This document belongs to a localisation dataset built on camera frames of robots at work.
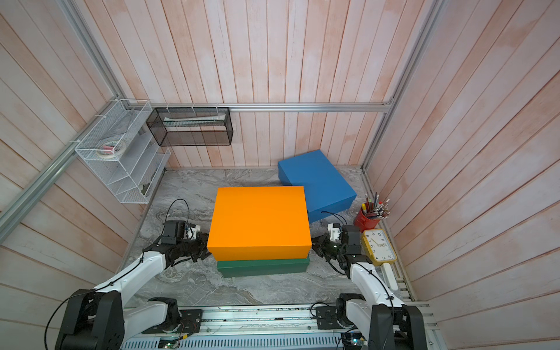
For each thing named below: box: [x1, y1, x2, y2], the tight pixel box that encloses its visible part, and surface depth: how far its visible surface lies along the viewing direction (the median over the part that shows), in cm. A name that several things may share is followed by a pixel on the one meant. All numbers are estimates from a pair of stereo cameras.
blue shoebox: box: [277, 149, 358, 224], surface depth 103 cm
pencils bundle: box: [360, 191, 391, 220], surface depth 92 cm
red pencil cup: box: [353, 207, 381, 233], surface depth 90 cm
